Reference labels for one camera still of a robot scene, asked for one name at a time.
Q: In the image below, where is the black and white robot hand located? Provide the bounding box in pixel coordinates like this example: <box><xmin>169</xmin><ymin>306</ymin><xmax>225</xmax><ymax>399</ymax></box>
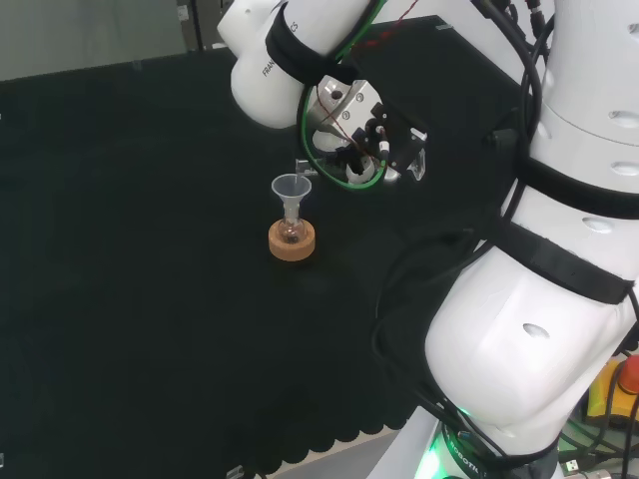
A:
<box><xmin>304</xmin><ymin>74</ymin><xmax>430</xmax><ymax>189</ymax></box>

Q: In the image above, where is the clear graduated cylinder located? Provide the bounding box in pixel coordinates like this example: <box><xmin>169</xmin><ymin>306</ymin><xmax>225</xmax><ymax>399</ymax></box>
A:
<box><xmin>294</xmin><ymin>130</ymin><xmax>429</xmax><ymax>182</ymax></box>

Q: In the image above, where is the clear round-bottom flask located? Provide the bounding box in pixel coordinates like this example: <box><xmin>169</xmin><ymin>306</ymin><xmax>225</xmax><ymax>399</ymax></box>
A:
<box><xmin>278</xmin><ymin>209</ymin><xmax>306</xmax><ymax>245</ymax></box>

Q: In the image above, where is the clear plastic funnel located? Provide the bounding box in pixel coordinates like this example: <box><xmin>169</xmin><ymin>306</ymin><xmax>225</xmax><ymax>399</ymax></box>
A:
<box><xmin>271</xmin><ymin>173</ymin><xmax>314</xmax><ymax>221</ymax></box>

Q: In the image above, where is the black bench cloth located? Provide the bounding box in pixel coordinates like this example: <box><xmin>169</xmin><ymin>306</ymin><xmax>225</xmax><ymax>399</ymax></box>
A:
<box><xmin>0</xmin><ymin>14</ymin><xmax>550</xmax><ymax>475</ymax></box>

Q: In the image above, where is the yellow stop button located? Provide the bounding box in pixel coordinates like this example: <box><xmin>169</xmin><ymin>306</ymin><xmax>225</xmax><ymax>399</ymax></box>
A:
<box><xmin>586</xmin><ymin>356</ymin><xmax>639</xmax><ymax>428</ymax></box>

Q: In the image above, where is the green cable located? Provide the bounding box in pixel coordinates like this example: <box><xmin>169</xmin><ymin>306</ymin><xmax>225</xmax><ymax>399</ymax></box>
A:
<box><xmin>296</xmin><ymin>0</ymin><xmax>389</xmax><ymax>192</ymax></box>

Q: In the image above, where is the cork ring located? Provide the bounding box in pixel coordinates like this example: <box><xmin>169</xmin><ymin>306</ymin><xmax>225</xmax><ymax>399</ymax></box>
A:
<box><xmin>268</xmin><ymin>221</ymin><xmax>318</xmax><ymax>262</ymax></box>

